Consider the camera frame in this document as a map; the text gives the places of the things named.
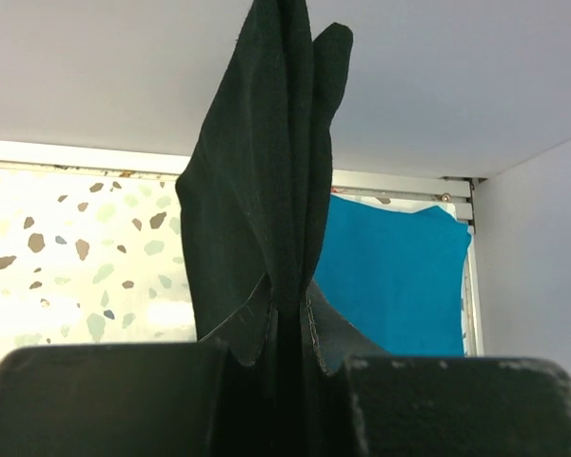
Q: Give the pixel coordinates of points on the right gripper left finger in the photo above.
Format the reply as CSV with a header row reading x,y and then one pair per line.
x,y
208,398

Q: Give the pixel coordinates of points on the black t shirt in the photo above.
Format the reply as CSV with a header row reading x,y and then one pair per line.
x,y
254,199

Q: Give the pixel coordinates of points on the folded blue t shirt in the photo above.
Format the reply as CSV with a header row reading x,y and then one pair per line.
x,y
395,276

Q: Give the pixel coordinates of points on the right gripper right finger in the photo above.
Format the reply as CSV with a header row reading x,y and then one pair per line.
x,y
363,401

